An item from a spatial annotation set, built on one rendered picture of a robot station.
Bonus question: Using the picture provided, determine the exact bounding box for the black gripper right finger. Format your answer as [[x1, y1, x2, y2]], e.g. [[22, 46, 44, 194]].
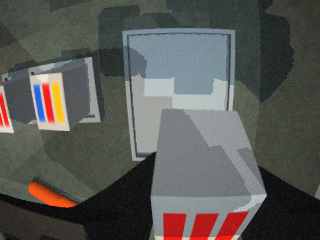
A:
[[241, 165, 320, 240]]

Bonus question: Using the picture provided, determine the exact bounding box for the large grey flat panel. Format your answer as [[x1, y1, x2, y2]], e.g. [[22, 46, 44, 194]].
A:
[[315, 185, 320, 200]]

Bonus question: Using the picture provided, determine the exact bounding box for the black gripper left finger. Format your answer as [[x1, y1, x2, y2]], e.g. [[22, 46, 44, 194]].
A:
[[0, 152, 157, 240]]

